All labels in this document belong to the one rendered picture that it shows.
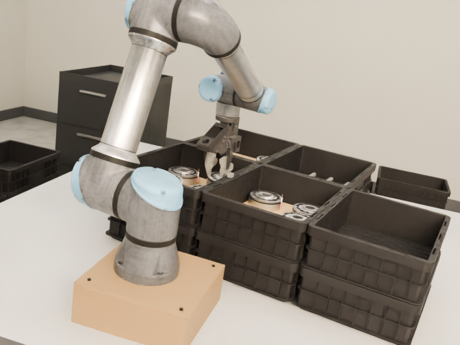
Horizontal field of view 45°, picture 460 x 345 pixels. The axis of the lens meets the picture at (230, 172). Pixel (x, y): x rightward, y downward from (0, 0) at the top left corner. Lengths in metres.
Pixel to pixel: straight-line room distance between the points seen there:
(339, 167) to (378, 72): 2.78
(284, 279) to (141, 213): 0.44
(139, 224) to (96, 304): 0.19
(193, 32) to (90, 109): 2.06
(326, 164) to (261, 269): 0.79
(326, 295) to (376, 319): 0.13
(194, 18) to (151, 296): 0.60
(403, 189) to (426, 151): 1.70
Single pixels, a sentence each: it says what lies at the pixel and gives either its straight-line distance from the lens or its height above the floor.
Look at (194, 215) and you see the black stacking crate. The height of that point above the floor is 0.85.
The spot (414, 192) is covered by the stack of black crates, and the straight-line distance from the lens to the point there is 3.30.
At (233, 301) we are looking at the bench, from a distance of 1.45.
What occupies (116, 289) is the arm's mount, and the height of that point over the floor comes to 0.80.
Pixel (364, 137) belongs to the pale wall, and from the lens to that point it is 4.95.
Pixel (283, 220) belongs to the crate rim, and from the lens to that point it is 1.39.
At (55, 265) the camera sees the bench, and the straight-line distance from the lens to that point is 1.54.
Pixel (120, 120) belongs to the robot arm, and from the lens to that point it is 1.29.
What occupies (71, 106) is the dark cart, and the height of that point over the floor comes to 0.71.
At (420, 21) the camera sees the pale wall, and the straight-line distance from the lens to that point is 4.86.
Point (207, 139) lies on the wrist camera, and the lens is 1.70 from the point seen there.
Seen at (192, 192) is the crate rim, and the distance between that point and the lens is 1.49.
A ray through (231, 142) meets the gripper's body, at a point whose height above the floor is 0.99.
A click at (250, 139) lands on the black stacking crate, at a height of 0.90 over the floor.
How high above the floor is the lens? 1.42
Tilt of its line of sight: 17 degrees down
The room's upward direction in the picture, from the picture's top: 9 degrees clockwise
